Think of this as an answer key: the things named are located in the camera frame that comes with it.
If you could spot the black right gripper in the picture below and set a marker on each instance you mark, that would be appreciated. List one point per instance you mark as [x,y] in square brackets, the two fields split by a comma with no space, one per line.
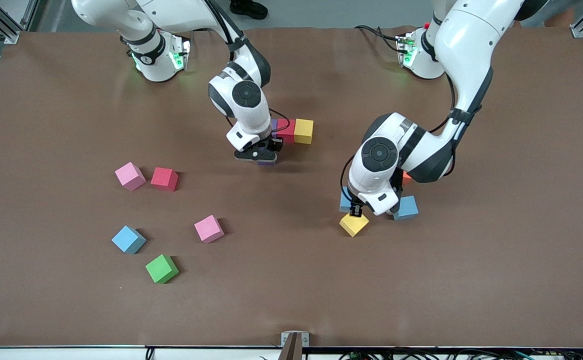
[272,145]

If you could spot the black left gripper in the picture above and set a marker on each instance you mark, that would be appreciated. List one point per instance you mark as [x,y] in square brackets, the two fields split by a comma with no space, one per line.
[357,209]

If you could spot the blue foam block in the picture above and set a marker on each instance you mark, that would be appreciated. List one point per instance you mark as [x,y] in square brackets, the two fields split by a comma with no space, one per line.
[128,239]
[407,209]
[344,202]

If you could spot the yellow foam block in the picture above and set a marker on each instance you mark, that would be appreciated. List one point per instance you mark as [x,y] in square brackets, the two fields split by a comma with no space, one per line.
[354,226]
[303,131]

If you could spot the purple foam block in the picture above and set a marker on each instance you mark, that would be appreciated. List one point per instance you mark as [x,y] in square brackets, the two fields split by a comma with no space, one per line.
[266,163]
[274,126]

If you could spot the red foam block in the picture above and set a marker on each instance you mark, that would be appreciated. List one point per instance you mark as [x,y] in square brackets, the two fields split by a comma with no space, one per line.
[288,128]
[164,178]

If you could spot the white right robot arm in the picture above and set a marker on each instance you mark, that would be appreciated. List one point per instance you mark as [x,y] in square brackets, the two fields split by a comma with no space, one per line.
[251,120]

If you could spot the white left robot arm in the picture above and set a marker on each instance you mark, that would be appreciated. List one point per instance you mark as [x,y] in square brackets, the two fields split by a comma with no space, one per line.
[471,45]

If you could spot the orange foam block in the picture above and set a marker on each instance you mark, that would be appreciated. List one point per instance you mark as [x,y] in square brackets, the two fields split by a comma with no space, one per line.
[406,175]

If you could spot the brown table mat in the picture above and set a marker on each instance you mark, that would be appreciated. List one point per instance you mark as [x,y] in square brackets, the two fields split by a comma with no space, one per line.
[291,280]

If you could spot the pink foam block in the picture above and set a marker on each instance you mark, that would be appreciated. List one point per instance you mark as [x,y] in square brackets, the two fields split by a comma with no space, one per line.
[209,229]
[130,176]

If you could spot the black shoe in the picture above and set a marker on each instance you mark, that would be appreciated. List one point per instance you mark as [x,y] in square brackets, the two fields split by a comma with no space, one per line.
[249,7]

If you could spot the green foam block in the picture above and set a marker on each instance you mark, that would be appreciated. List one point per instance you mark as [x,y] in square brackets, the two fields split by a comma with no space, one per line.
[161,268]

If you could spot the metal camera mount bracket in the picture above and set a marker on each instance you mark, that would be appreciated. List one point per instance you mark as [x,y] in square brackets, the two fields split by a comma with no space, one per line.
[294,345]

